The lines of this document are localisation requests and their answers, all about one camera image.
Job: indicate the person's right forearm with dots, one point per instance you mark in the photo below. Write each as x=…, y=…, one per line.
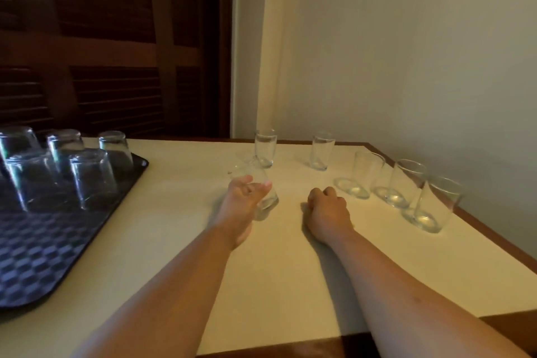
x=402, y=299

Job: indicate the person's left hand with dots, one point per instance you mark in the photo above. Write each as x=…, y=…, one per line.
x=235, y=213

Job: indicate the person's right fingers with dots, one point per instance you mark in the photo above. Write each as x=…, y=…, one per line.
x=325, y=199

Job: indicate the person's left forearm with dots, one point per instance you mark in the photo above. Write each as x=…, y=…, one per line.
x=168, y=299

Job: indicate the clear drinking glass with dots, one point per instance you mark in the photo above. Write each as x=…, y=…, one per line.
x=265, y=148
x=35, y=183
x=116, y=152
x=322, y=152
x=364, y=175
x=94, y=181
x=436, y=206
x=16, y=141
x=268, y=202
x=63, y=144
x=403, y=185

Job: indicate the person's right hand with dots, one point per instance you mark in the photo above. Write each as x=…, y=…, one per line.
x=329, y=219

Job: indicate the dark patterned serving tray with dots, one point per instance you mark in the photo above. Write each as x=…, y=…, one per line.
x=50, y=248

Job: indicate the person's left thumb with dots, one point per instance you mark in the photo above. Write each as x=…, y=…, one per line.
x=242, y=185

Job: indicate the dark wooden louvered door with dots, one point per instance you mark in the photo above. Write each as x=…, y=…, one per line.
x=113, y=34

